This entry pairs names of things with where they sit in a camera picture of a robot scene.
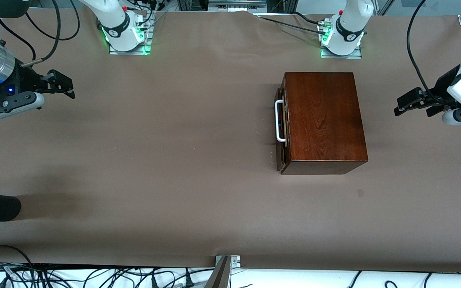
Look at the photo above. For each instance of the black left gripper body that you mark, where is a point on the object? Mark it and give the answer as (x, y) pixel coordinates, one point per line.
(443, 85)

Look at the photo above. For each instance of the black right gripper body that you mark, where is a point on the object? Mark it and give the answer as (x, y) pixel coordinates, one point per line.
(25, 79)

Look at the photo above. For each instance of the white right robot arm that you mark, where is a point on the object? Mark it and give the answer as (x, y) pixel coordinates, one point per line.
(115, 24)

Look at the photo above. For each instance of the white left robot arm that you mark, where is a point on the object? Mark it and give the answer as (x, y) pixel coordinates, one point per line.
(348, 28)

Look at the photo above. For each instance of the dark brown wooden cabinet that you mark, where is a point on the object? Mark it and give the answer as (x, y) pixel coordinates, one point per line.
(324, 120)

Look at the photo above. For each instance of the brown paper table cover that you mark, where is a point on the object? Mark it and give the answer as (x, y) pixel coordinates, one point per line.
(174, 160)

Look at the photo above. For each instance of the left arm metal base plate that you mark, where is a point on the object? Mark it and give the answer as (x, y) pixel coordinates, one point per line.
(340, 56)

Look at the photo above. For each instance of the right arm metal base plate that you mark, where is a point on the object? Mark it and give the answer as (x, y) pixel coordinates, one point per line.
(147, 44)

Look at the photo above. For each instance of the aluminium profile post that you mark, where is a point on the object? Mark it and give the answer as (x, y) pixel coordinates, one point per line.
(220, 276)

